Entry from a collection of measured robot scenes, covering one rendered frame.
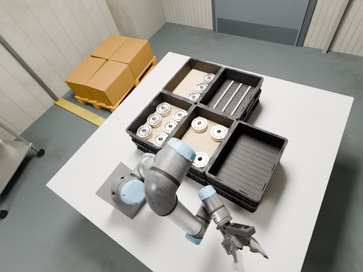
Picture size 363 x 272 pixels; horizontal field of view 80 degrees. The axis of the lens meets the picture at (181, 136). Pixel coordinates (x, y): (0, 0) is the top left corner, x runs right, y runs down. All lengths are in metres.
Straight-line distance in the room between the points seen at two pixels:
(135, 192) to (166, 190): 0.41
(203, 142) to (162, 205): 0.73
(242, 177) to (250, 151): 0.17
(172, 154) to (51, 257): 1.97
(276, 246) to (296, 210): 0.23
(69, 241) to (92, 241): 0.22
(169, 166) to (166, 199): 0.10
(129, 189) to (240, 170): 0.62
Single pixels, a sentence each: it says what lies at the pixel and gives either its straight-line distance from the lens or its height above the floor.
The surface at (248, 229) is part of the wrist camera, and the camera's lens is 0.88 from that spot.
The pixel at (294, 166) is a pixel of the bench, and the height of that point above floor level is 0.70.
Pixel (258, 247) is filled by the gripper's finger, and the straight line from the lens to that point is 0.99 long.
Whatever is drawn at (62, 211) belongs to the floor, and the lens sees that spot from 2.59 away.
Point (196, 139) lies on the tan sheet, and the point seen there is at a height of 0.83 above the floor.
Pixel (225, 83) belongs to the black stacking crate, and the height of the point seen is 0.83.
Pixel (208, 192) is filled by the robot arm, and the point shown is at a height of 1.09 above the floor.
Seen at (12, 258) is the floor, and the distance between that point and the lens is 2.77.
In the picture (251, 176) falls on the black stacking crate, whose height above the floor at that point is 0.83.
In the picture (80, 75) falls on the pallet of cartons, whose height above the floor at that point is 0.40.
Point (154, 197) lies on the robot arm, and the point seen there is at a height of 1.35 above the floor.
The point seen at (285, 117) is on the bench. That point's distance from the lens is 1.69.
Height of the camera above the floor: 1.99
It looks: 55 degrees down
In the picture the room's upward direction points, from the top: 17 degrees counter-clockwise
